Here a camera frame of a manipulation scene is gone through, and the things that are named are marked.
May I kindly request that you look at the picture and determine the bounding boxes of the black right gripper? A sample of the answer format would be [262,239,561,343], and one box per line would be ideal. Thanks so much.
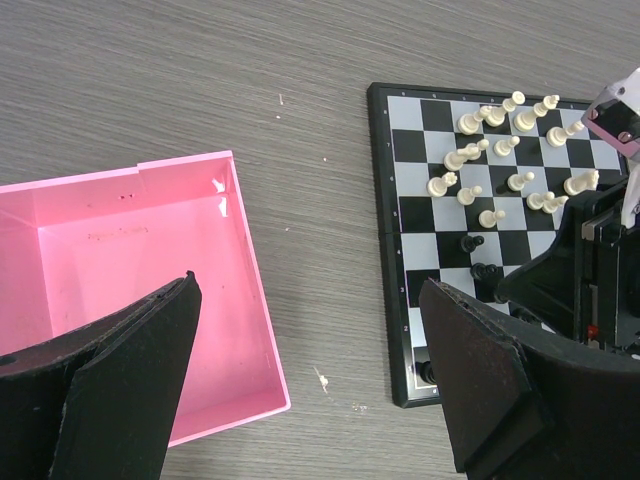
[495,179,639,358]

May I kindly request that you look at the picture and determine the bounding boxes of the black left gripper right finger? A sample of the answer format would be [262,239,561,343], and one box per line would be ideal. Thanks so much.
[419,280,639,479]

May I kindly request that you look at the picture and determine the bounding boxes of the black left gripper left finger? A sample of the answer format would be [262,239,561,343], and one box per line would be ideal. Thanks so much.
[1,272,202,479]

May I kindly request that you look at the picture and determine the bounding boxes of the black and white chessboard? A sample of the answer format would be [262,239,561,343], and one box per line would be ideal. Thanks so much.
[367,83,629,408]

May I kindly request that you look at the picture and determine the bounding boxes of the white pawn piece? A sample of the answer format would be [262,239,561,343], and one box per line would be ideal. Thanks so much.
[456,185,483,206]
[478,210,506,229]

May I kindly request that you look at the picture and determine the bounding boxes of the black pawn piece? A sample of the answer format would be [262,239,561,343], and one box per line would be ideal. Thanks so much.
[460,235,485,253]

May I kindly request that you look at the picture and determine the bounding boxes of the pink open box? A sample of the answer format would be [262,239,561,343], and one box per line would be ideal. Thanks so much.
[1,151,291,445]

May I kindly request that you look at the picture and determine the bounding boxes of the white rook piece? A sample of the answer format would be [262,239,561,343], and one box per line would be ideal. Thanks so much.
[427,171,458,197]

